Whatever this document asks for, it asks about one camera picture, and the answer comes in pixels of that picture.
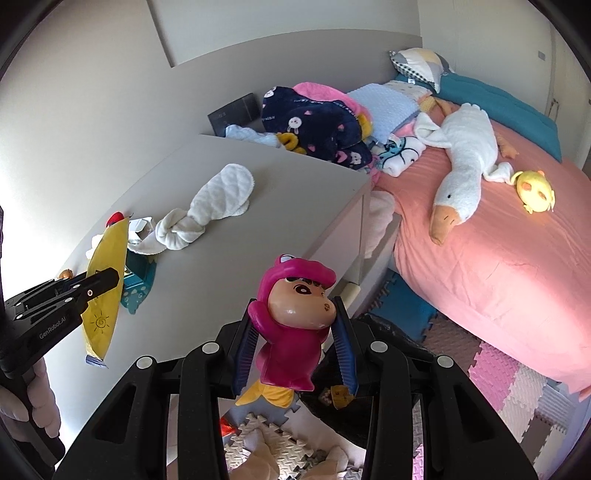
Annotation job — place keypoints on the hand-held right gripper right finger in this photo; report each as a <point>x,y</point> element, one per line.
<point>345,355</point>

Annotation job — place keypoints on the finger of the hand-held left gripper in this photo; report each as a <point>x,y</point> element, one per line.
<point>99,280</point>
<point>44,285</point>

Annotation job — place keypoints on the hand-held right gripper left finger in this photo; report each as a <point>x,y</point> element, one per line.
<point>244,355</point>

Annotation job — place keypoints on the yellow snack packet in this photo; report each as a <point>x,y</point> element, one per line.
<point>108,249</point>

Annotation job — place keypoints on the pink cartoon figure toy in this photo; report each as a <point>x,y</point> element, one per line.
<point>286,360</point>

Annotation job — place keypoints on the red heart plush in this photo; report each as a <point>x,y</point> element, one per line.
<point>115,217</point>

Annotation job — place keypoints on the person's left hand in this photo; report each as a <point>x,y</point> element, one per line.
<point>44,397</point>

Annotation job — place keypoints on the small orange bear figure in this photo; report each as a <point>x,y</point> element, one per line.
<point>65,274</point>

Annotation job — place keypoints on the teal patterned toy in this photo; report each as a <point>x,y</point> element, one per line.
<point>136,284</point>

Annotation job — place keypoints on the beige plush slipper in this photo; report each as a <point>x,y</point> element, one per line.
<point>334,461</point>
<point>261,457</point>

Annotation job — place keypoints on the white quilted knotted cloth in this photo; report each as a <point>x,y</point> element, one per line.
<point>221,194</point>

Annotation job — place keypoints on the foam floor mat tiles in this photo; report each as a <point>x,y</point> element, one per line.
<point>498,369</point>

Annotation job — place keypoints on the light blue cloth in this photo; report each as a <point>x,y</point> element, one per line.
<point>244,134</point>

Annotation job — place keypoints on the white cartoon print garment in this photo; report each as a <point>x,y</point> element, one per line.
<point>401,154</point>

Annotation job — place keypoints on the black box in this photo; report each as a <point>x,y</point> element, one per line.
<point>233,113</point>

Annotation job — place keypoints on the yellow plush toy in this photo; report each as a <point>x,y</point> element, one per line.
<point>291,142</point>

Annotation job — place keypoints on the white goose plush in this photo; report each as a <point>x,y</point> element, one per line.
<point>466,157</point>

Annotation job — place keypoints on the navy rabbit print blanket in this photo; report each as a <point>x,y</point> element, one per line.
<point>309,124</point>

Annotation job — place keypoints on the light blue dotted blanket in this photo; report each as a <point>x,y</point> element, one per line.
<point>388,108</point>

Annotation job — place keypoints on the yellow chick plush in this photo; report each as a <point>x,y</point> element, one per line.
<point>535,189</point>

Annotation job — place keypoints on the pink fleece blanket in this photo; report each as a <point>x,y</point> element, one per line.
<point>318,91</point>

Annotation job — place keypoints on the pastel patchwork quilt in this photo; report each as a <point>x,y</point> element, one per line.
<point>406,90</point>

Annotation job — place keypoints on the teal quilted blanket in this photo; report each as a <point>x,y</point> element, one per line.
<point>489,99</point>

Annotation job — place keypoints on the checkered patchwork pillow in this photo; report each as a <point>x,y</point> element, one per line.
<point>422,64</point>

